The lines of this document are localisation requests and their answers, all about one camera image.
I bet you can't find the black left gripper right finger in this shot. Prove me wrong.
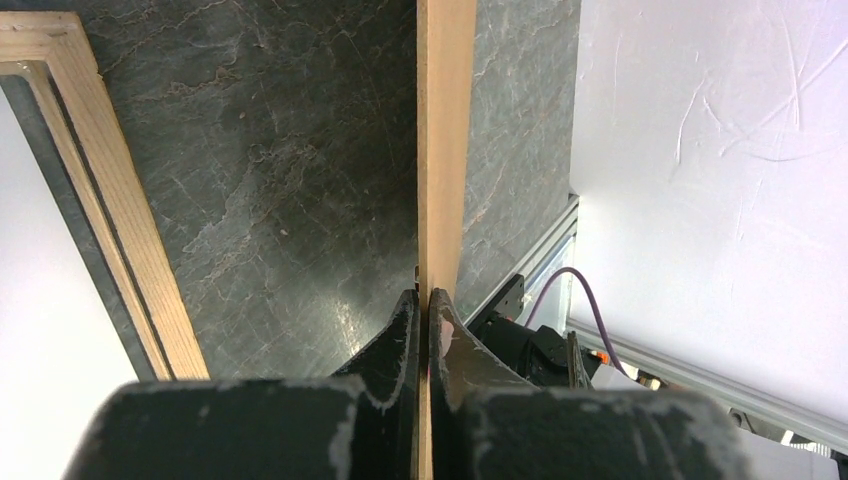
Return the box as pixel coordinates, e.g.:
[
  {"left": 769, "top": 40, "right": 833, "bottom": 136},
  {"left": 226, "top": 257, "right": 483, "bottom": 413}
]
[{"left": 429, "top": 288, "right": 753, "bottom": 479}]

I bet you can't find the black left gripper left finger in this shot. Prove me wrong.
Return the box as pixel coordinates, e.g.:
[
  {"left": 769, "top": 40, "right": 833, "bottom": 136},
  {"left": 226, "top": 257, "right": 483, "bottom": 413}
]
[{"left": 65, "top": 290, "right": 420, "bottom": 479}]

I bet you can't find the brown cardboard backing board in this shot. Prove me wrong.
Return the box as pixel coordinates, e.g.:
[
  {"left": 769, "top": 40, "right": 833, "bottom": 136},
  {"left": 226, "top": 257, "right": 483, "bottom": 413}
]
[{"left": 412, "top": 1, "right": 476, "bottom": 479}]

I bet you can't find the wooden picture frame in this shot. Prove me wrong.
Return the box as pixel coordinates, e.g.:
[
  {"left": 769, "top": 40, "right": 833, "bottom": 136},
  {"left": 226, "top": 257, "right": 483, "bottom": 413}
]
[{"left": 1, "top": 11, "right": 209, "bottom": 380}]

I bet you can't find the landscape photo print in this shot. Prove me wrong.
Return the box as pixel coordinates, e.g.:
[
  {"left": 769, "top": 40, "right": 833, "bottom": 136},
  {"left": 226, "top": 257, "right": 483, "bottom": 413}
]
[{"left": 1, "top": 98, "right": 137, "bottom": 479}]

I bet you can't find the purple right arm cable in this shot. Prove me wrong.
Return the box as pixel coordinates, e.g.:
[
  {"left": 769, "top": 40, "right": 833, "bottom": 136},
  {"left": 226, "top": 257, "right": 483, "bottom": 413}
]
[{"left": 523, "top": 266, "right": 631, "bottom": 379}]

